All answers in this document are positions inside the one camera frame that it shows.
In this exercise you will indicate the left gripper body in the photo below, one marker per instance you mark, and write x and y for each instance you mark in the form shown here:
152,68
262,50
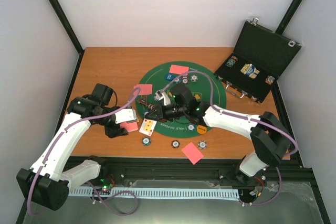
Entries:
112,131

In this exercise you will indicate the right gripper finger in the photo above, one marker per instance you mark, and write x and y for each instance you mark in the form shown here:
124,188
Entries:
152,115
155,108

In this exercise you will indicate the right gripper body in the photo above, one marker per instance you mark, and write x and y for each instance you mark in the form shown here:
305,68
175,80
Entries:
180,110

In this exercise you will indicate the face-up red king card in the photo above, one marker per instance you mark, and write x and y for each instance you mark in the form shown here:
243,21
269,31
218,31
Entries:
147,127

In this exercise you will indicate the red-backed playing card deck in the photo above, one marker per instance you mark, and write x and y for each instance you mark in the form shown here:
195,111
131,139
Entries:
130,127

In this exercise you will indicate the black red chip top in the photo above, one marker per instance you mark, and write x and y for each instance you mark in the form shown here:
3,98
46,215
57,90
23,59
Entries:
185,79

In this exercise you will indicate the light blue chip top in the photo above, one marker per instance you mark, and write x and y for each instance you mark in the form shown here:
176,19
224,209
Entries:
193,78

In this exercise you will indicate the black red poker chip stack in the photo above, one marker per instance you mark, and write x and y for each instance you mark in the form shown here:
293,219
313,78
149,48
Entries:
175,144

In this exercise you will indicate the light blue poker chip stack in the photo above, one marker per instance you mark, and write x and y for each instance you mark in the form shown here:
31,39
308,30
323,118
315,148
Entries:
202,145

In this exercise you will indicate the red-backed card bottom edge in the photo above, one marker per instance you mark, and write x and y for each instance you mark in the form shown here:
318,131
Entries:
193,154

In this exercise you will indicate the dealt red-backed card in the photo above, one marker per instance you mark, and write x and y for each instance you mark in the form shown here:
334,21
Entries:
135,88

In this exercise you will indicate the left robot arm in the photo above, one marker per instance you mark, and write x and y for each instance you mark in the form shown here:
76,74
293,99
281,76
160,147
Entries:
46,182

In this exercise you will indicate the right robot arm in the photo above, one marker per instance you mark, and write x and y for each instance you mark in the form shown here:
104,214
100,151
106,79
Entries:
270,139

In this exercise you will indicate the black triangular all-in marker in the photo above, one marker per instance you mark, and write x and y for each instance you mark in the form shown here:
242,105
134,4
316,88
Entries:
143,100

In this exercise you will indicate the orange big blind button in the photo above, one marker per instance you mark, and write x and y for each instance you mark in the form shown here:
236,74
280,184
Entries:
201,129

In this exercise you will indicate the blue small blind button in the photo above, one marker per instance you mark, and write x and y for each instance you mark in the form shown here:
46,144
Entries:
169,77

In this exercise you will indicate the chips in case left slot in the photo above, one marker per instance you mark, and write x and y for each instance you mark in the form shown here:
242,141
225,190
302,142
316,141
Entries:
231,61

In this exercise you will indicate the chips in case slot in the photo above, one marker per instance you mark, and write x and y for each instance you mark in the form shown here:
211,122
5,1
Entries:
270,80
231,61

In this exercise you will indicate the blue card deck in case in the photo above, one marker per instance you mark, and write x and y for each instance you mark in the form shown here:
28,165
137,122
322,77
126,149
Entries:
250,71

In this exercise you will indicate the chips in case right slot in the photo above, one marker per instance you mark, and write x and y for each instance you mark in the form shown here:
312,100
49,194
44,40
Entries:
270,80

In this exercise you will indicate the black poker case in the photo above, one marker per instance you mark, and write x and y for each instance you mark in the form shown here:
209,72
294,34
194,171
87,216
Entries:
269,52

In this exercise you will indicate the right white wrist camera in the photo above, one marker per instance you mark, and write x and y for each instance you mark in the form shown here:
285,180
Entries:
163,97

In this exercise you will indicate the black aluminium frame rail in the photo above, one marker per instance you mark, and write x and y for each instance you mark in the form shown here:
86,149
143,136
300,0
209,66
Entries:
126,169

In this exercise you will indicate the light blue cable duct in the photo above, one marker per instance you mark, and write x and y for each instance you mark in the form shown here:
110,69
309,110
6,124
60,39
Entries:
171,193

